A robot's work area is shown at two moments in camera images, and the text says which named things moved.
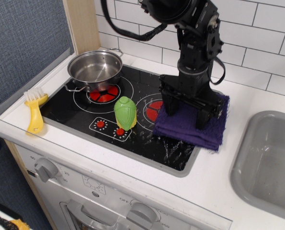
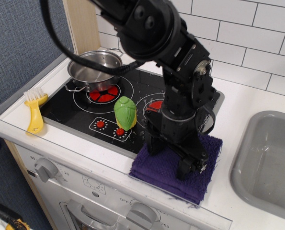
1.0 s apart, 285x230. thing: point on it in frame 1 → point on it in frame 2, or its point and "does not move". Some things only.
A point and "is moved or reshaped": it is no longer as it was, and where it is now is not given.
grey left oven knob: x=45 y=169 does not move
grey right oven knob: x=142 y=214 does not move
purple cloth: x=181 y=126 is moved or reshaped
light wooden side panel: x=82 y=18 does not move
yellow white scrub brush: x=34 y=97 does not move
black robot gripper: x=192 y=87 → x=179 y=132
